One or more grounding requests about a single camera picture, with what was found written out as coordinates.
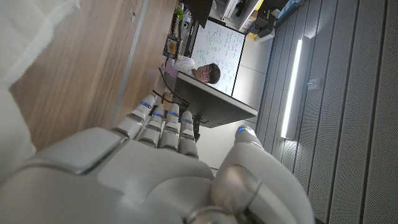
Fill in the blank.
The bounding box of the black monitor cable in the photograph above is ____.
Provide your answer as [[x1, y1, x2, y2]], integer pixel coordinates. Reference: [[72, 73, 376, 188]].
[[152, 67, 190, 106]]

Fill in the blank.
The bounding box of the cream cheesecloth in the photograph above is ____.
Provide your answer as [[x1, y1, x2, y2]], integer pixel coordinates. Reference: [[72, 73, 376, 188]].
[[0, 0, 81, 183]]

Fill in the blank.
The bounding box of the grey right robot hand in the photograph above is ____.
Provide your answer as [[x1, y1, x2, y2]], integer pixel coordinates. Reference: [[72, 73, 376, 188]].
[[0, 94, 315, 224]]

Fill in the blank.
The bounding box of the ceiling light strip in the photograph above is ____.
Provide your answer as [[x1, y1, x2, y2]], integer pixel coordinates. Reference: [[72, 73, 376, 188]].
[[280, 35, 312, 141]]

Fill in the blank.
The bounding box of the silver laptop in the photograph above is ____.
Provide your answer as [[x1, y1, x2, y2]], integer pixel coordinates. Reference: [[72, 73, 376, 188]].
[[164, 62, 178, 91]]

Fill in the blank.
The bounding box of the small blue printed box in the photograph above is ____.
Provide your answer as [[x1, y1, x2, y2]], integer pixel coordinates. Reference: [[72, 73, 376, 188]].
[[163, 34, 182, 60]]

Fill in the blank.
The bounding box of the whiteboard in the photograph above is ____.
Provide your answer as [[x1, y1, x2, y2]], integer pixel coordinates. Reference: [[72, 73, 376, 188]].
[[190, 19, 246, 96]]

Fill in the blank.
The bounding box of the seated person in white shirt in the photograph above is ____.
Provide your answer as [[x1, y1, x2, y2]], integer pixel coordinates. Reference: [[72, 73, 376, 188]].
[[173, 55, 221, 85]]

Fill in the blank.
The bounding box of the white shelf cabinet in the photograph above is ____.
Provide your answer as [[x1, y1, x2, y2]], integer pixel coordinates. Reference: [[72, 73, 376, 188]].
[[214, 0, 265, 34]]

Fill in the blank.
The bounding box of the flat computer monitor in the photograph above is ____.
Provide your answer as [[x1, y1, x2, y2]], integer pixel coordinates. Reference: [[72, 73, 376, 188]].
[[172, 71, 259, 129]]

